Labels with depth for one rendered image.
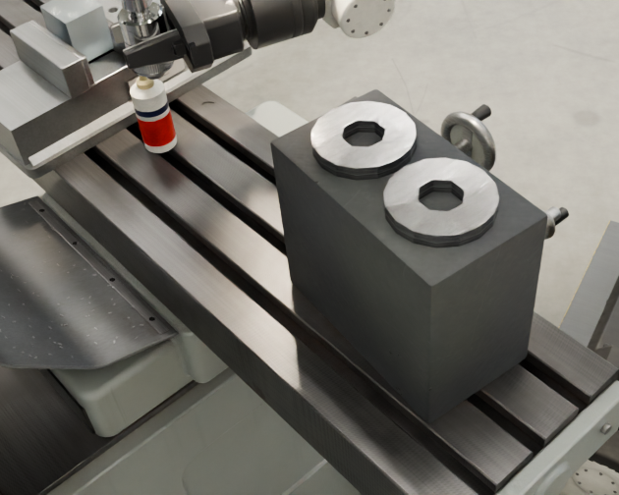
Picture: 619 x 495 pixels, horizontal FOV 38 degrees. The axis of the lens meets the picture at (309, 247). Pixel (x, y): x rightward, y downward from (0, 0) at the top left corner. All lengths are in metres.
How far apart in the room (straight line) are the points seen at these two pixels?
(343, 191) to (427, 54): 2.20
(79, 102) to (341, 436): 0.53
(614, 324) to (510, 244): 0.69
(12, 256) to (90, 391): 0.20
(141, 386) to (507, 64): 2.04
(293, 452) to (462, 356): 0.66
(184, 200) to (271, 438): 0.43
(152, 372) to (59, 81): 0.36
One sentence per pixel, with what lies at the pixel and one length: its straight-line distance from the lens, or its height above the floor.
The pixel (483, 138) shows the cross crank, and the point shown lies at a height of 0.70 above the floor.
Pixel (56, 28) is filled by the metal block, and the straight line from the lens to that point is 1.14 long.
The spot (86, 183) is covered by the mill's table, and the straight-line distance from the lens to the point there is 1.09.
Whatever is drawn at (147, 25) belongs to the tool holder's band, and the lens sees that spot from 0.95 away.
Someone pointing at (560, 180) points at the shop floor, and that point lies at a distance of 2.48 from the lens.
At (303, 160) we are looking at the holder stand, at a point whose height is 1.15.
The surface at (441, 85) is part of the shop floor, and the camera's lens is 2.78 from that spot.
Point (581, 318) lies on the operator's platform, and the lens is 1.63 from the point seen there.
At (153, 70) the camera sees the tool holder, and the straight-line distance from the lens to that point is 0.98.
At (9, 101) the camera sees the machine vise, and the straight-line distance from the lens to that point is 1.14.
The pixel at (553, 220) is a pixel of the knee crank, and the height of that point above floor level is 0.56.
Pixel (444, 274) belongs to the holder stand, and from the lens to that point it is 0.67.
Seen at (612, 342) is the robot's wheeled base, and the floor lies 0.59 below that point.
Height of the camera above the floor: 1.64
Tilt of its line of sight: 46 degrees down
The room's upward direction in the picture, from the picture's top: 7 degrees counter-clockwise
